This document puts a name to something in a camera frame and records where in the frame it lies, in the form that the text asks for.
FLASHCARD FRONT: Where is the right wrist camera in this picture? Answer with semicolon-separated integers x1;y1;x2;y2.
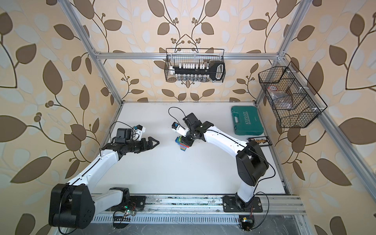
171;122;189;137

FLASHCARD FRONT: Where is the wire basket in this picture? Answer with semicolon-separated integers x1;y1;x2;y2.
164;48;226;83
258;62;328;128

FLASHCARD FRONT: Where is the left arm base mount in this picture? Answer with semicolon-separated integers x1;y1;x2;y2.
107;195;146;212

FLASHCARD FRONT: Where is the black battery charging board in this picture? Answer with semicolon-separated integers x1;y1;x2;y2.
247;136;272;146

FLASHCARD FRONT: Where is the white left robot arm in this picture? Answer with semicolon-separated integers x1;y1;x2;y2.
49;125;160;229

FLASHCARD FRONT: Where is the right wire basket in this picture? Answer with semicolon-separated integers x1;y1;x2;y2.
258;62;328;128

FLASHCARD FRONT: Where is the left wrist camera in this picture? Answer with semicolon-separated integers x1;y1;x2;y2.
133;125;146;141

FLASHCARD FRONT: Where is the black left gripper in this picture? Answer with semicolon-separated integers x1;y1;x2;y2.
127;137;161;153

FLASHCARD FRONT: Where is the black socket tool set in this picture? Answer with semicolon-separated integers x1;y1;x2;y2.
164;61;226;82

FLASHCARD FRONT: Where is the plastic bag in basket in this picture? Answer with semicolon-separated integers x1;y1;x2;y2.
267;86;293;110

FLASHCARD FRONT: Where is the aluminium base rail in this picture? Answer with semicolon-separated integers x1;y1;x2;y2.
92;194;306;225

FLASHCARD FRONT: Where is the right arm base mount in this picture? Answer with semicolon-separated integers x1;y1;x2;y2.
222;195;263;212

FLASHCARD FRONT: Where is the back wire basket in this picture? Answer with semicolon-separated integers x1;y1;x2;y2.
164;48;226;83

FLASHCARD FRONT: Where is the green plastic tool case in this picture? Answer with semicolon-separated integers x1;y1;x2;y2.
231;106;264;136

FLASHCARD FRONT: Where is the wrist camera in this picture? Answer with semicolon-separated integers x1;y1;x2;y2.
133;125;146;141
171;122;189;137

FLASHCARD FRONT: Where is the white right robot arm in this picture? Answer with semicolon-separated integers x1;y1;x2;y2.
180;113;269;203

